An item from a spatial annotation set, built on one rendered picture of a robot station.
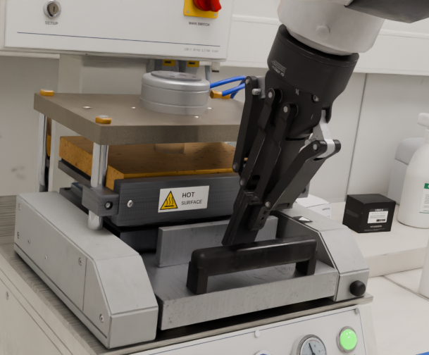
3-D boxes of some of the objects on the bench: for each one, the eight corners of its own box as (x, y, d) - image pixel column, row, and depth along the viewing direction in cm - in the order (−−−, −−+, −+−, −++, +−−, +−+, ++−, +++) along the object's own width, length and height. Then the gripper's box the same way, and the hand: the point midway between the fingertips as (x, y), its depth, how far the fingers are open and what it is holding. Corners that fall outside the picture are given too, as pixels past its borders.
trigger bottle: (389, 220, 159) (409, 111, 153) (409, 215, 164) (430, 110, 158) (423, 232, 153) (445, 120, 147) (442, 227, 158) (465, 118, 152)
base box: (-44, 317, 101) (-41, 204, 97) (177, 282, 122) (187, 188, 118) (125, 587, 59) (143, 410, 55) (416, 463, 80) (446, 327, 76)
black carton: (341, 224, 151) (346, 194, 150) (373, 222, 156) (378, 192, 154) (358, 234, 146) (363, 202, 145) (391, 231, 150) (396, 201, 149)
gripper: (247, 3, 63) (177, 210, 75) (333, 72, 55) (238, 295, 67) (310, 10, 67) (234, 206, 79) (398, 76, 59) (298, 284, 71)
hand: (246, 220), depth 71 cm, fingers closed
